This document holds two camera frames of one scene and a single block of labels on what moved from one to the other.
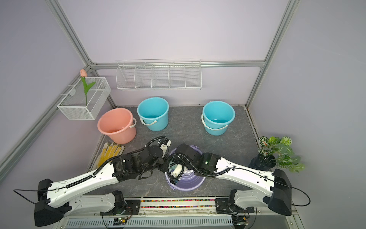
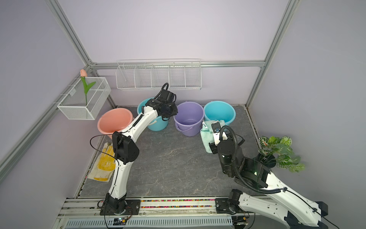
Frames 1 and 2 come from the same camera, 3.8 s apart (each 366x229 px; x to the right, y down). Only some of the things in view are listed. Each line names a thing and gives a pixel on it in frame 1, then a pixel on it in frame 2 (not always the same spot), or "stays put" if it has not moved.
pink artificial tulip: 83,73 stays put
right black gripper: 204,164 -> 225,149
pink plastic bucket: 119,123 stays put
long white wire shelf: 161,74 stays put
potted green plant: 273,151 stays put
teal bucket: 154,112 stays put
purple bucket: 189,181 -> 188,116
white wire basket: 85,99 stays put
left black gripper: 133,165 -> 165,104
